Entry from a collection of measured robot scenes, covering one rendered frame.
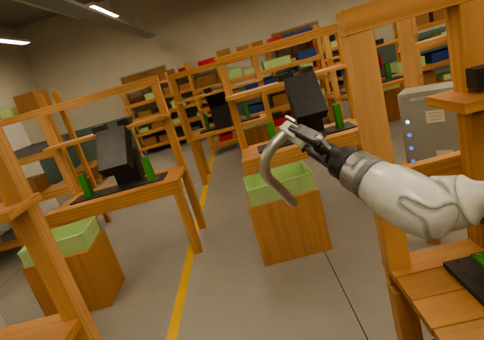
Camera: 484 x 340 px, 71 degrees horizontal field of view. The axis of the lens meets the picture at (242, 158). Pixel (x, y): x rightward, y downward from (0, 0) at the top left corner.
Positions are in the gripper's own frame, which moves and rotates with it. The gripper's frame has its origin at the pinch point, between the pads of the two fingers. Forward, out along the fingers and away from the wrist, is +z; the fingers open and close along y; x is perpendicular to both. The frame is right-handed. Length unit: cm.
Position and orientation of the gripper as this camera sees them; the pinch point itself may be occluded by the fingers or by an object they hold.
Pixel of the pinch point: (293, 133)
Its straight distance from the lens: 89.2
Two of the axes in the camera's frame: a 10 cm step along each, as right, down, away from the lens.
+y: -4.8, -5.9, -6.4
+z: -5.0, -4.2, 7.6
